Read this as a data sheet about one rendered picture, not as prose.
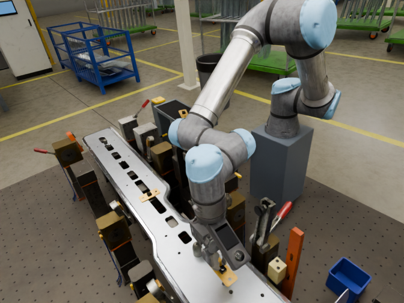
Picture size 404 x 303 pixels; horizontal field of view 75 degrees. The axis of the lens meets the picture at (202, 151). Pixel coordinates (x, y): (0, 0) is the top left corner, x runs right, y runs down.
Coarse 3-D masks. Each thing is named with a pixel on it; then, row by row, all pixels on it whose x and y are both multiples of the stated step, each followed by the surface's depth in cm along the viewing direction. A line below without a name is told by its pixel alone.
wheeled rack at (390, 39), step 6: (402, 0) 484; (396, 6) 494; (396, 12) 498; (390, 30) 516; (402, 30) 564; (390, 36) 537; (396, 36) 529; (402, 36) 525; (390, 42) 523; (396, 42) 516; (402, 42) 509; (390, 48) 533
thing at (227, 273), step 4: (220, 260) 73; (220, 264) 72; (224, 268) 70; (228, 268) 71; (216, 272) 70; (220, 272) 70; (224, 272) 70; (228, 272) 70; (232, 272) 70; (220, 276) 69; (224, 276) 69; (228, 276) 69; (232, 276) 69; (236, 276) 69; (224, 280) 68; (232, 280) 68; (228, 284) 67
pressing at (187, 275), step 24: (96, 144) 143; (120, 144) 141; (120, 168) 123; (144, 168) 122; (120, 192) 110; (168, 192) 107; (144, 216) 97; (168, 216) 97; (168, 240) 88; (192, 240) 87; (168, 264) 81; (192, 264) 80; (192, 288) 74; (216, 288) 73; (240, 288) 73; (264, 288) 72
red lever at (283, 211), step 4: (284, 204) 78; (288, 204) 77; (284, 208) 77; (288, 208) 77; (280, 212) 77; (284, 212) 77; (276, 216) 77; (280, 216) 76; (284, 216) 77; (276, 220) 77; (280, 220) 77; (272, 224) 77; (276, 224) 77; (272, 228) 76; (260, 236) 77; (256, 240) 77; (260, 240) 76
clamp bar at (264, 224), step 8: (264, 200) 70; (256, 208) 68; (264, 208) 69; (272, 208) 68; (264, 216) 72; (272, 216) 71; (256, 224) 74; (264, 224) 73; (256, 232) 75; (264, 232) 72; (264, 240) 74
